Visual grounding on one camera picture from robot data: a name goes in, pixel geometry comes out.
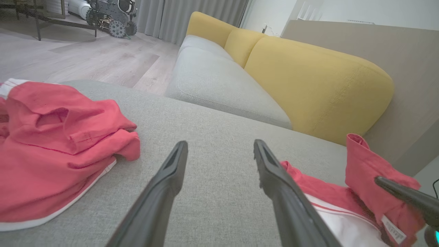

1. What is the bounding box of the beige partition panel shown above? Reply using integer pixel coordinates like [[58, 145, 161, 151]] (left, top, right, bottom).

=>
[[281, 20, 439, 176]]

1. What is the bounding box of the small grey sofa seat cushion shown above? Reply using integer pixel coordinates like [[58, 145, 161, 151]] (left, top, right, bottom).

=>
[[178, 34, 234, 61]]

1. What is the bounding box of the red basketball shorts white stripe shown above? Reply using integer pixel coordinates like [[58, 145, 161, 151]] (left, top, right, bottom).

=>
[[0, 78, 141, 232]]

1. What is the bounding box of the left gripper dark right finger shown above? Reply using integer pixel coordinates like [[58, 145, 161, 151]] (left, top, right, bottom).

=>
[[253, 139, 343, 247]]

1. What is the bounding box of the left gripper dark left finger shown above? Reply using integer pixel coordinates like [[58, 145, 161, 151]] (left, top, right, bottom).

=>
[[105, 140, 189, 247]]

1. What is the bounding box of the grey fabric ottoman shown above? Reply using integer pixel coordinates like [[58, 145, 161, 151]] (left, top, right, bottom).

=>
[[0, 80, 423, 247]]

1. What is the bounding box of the dark metal frame table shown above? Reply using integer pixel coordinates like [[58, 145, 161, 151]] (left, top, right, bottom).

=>
[[0, 0, 99, 42]]

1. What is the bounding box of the large grey sofa seat cushion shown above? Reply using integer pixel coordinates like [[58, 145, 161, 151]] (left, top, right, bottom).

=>
[[165, 46, 293, 130]]

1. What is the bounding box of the grey curtain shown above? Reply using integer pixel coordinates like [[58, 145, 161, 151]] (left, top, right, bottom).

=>
[[135, 0, 250, 46]]

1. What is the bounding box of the white cylindrical appliance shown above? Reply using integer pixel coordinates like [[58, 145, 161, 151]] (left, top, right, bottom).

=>
[[67, 0, 92, 20]]

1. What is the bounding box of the small yellow sofa back cushion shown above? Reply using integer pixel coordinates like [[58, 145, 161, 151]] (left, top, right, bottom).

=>
[[186, 11, 238, 49]]

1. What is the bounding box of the red basketball jersey number 23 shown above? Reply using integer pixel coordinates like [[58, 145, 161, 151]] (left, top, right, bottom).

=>
[[280, 133, 428, 247]]

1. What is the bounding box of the medium yellow sofa back cushion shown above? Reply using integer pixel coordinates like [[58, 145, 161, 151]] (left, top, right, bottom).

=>
[[224, 28, 269, 69]]

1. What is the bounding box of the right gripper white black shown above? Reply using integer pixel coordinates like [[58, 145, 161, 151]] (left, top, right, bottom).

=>
[[374, 176, 439, 247]]

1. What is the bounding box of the large yellow sofa back cushion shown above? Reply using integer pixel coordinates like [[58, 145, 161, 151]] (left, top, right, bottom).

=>
[[244, 36, 394, 146]]

